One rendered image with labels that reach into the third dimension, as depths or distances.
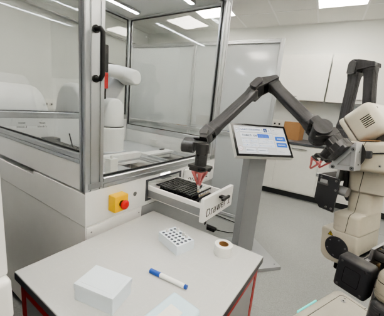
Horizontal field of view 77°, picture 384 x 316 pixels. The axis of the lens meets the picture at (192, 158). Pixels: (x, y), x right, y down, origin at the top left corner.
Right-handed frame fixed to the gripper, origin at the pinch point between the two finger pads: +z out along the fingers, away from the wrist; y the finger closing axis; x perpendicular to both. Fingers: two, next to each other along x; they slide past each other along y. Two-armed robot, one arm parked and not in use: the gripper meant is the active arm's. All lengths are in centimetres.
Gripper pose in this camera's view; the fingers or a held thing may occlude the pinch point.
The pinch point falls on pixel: (198, 183)
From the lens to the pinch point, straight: 116.8
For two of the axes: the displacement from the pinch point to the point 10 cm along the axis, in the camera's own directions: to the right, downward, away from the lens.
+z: -0.9, 9.8, 2.0
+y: -8.3, -1.9, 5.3
